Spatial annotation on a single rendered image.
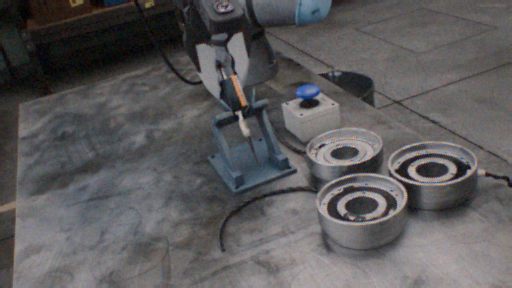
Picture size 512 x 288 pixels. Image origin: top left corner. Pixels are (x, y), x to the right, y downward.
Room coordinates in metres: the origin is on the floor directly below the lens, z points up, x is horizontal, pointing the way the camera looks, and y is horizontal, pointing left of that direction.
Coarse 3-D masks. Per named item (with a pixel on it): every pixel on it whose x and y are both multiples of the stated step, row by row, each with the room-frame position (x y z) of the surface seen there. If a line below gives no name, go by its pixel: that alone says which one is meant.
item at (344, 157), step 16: (352, 128) 0.71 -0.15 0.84; (320, 144) 0.70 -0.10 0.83; (336, 144) 0.69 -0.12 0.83; (352, 144) 0.68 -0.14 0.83; (368, 144) 0.68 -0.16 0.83; (336, 160) 0.65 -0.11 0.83; (352, 160) 0.64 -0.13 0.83; (368, 160) 0.62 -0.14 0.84; (320, 176) 0.63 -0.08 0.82; (336, 176) 0.62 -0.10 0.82
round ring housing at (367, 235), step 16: (352, 176) 0.58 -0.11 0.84; (368, 176) 0.58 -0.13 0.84; (384, 176) 0.57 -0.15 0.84; (320, 192) 0.56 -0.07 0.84; (336, 192) 0.57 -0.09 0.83; (368, 192) 0.56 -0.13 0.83; (400, 192) 0.54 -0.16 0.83; (320, 208) 0.53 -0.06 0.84; (352, 208) 0.55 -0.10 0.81; (368, 208) 0.55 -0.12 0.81; (384, 208) 0.52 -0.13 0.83; (400, 208) 0.50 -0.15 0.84; (320, 224) 0.53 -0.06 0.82; (336, 224) 0.50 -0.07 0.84; (352, 224) 0.49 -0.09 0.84; (368, 224) 0.48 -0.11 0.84; (384, 224) 0.48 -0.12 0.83; (400, 224) 0.49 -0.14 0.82; (336, 240) 0.51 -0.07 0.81; (352, 240) 0.49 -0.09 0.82; (368, 240) 0.48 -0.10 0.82; (384, 240) 0.49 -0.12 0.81
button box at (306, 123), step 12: (324, 96) 0.83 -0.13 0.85; (288, 108) 0.81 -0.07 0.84; (300, 108) 0.80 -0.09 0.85; (312, 108) 0.80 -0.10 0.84; (324, 108) 0.79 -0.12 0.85; (336, 108) 0.79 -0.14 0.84; (288, 120) 0.82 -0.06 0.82; (300, 120) 0.77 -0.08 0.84; (312, 120) 0.78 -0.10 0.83; (324, 120) 0.78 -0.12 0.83; (336, 120) 0.79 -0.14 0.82; (300, 132) 0.78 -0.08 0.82; (312, 132) 0.78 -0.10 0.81
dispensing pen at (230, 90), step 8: (216, 64) 0.78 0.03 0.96; (224, 64) 0.77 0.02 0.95; (224, 72) 0.77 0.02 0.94; (224, 80) 0.74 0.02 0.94; (224, 88) 0.74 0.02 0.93; (232, 88) 0.74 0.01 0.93; (224, 96) 0.74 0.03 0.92; (232, 96) 0.73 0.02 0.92; (232, 104) 0.72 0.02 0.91; (240, 104) 0.72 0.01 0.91; (232, 112) 0.74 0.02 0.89; (240, 112) 0.73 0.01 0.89; (240, 120) 0.73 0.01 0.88; (240, 128) 0.72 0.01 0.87; (248, 128) 0.72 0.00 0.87; (248, 136) 0.71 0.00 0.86; (256, 160) 0.70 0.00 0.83
